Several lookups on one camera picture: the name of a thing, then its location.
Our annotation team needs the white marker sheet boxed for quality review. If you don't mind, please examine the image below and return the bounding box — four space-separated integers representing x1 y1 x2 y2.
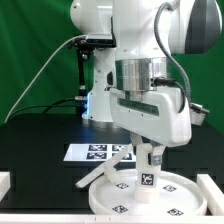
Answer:
64 144 127 162

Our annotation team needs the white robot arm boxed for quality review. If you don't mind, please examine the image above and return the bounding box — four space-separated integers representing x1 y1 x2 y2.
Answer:
70 0 222 166

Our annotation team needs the white cable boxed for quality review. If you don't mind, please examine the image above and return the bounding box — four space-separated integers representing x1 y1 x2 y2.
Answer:
3 34 87 124

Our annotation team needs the white round table top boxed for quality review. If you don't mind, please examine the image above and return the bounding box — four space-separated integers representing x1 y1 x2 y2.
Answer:
89 169 207 217

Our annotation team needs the white table base plate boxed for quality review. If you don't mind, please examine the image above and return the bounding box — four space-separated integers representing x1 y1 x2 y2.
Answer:
76 145 133 188

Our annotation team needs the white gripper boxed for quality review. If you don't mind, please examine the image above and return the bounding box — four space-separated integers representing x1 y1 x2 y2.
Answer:
110 87 191 166

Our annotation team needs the white fence block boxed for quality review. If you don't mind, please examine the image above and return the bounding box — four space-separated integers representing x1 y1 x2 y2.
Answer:
197 174 224 216
0 172 10 201

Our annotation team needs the black cable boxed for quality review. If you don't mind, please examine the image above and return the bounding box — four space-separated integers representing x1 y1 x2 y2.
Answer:
6 97 88 123

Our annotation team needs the black camera stand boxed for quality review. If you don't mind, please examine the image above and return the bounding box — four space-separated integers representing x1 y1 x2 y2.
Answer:
76 49 89 115

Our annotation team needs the white left fence block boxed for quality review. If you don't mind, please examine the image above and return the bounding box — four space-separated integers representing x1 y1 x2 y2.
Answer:
0 172 10 201

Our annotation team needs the white right fence block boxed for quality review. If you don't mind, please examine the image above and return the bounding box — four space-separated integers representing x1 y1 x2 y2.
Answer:
197 174 224 216

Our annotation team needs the green backdrop curtain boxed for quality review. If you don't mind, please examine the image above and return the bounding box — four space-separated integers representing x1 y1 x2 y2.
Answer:
0 0 224 134

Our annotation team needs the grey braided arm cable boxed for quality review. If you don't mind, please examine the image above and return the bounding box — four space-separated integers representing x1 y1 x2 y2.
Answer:
153 1 193 114

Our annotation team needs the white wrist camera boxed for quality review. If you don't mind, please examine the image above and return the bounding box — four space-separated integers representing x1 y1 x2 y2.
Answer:
190 103 209 126

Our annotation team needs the white front rail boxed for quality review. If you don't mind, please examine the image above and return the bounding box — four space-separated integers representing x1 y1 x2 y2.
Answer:
0 214 224 224

